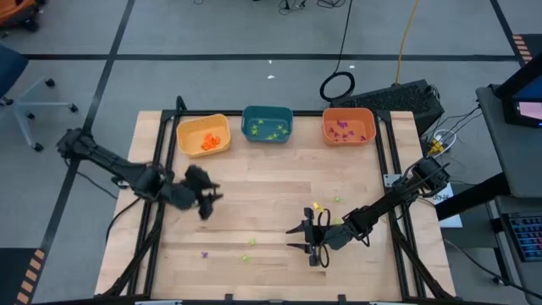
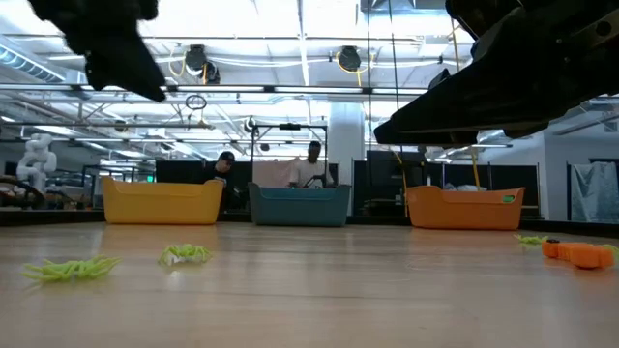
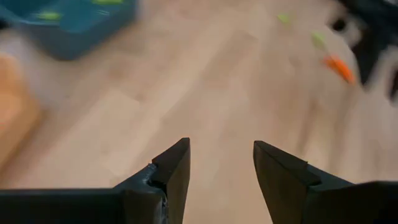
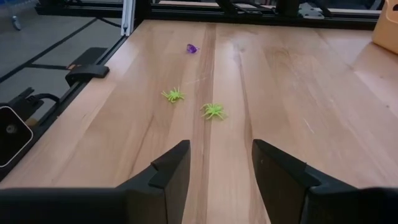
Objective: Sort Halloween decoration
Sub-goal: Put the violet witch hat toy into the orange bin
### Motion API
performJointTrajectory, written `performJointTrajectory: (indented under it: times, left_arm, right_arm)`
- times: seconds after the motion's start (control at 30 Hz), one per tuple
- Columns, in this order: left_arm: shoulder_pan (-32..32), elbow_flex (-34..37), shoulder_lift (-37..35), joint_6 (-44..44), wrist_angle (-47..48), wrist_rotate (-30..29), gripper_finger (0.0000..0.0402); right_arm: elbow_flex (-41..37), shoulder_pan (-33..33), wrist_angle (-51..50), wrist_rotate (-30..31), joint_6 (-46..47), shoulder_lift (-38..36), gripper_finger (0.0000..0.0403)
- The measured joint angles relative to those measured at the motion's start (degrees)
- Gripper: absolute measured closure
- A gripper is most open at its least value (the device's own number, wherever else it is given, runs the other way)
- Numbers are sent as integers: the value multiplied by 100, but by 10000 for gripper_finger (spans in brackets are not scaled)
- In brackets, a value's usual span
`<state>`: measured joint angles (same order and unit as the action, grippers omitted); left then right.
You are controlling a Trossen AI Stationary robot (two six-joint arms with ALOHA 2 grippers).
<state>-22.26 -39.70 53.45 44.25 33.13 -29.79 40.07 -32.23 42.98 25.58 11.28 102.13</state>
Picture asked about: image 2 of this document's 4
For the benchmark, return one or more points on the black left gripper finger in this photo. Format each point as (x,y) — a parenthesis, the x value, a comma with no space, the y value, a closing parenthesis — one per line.
(126,72)

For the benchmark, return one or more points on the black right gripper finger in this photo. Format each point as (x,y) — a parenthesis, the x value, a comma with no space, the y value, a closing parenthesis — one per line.
(459,111)
(438,78)

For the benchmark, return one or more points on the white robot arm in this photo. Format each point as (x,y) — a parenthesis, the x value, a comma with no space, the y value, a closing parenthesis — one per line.
(36,162)

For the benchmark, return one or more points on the black partition panel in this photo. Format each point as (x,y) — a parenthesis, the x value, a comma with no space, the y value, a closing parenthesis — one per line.
(508,176)
(179,171)

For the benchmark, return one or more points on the orange plastic bin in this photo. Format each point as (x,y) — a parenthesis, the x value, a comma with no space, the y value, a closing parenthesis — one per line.
(464,210)

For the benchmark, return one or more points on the person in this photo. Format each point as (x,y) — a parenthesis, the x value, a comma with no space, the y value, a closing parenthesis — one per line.
(309,171)
(220,166)

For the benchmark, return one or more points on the yellow plastic bin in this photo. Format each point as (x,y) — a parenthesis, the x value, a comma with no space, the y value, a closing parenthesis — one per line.
(159,203)

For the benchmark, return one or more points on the grey cover sheet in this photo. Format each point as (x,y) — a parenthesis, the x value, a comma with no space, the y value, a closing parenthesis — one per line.
(596,191)

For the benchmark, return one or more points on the pink cloth backdrop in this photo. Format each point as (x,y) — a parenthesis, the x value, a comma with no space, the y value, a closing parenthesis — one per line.
(271,174)

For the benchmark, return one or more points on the teal plastic bin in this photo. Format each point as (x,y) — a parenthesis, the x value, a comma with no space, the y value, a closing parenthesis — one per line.
(300,208)

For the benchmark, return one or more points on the black workstation frame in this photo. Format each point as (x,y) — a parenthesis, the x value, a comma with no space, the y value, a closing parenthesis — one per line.
(289,126)

